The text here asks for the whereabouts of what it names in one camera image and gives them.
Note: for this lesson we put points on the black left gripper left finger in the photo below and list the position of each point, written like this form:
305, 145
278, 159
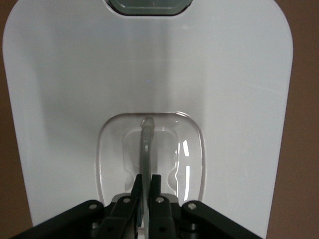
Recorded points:
119, 219

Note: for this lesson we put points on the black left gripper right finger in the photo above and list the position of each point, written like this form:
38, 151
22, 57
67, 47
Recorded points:
162, 219

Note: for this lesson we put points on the white box lid grey latches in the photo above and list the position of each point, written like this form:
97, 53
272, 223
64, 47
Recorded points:
74, 74

